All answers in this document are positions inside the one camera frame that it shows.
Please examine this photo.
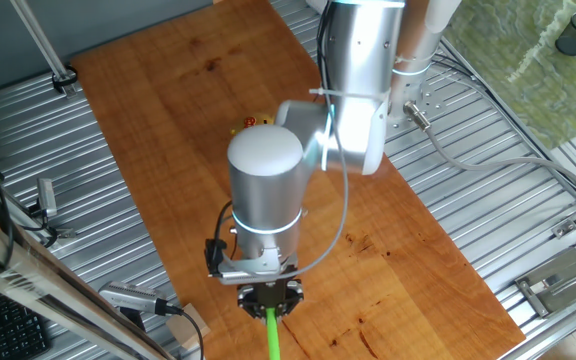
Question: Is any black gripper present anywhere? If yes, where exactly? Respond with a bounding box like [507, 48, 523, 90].
[236, 278, 305, 320]

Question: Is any orange green toy shovel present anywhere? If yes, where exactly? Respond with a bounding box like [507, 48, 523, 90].
[265, 307, 283, 360]

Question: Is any large wooden block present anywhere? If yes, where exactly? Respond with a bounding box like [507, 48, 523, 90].
[165, 303, 212, 351]

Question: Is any golden piggy bank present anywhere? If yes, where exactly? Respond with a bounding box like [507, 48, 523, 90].
[231, 113, 275, 136]

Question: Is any brown wooden board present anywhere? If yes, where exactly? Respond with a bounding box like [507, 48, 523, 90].
[70, 0, 527, 360]

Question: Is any black keyboard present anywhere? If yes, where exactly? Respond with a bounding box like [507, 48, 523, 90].
[0, 284, 52, 360]

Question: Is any silver metal pole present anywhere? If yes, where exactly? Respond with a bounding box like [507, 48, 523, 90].
[9, 0, 80, 99]

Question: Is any black camera cable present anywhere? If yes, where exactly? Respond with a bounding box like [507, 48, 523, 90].
[203, 0, 335, 279]

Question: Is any black usb cable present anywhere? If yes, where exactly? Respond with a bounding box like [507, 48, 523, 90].
[155, 299, 205, 360]

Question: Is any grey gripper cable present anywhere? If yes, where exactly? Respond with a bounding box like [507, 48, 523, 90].
[295, 99, 350, 279]

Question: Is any silver ribbed camera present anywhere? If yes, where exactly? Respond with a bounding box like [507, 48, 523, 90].
[98, 281, 169, 316]

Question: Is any grey base cable with connector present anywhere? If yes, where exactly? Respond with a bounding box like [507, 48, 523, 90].
[402, 99, 576, 204]

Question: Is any shiny silver frame bar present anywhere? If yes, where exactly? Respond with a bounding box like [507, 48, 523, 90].
[0, 204, 174, 360]

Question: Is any small silver camera with clamp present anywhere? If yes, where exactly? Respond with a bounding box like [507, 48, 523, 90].
[26, 177, 78, 241]

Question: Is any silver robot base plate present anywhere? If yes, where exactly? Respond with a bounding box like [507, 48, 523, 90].
[385, 64, 447, 132]

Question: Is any silver metal bracket plate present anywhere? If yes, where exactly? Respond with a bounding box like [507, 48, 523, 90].
[515, 247, 576, 319]

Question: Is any small silver corner bracket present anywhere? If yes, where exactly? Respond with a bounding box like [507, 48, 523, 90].
[551, 218, 576, 239]

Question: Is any black pole strap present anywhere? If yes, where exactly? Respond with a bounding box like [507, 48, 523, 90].
[51, 64, 79, 94]

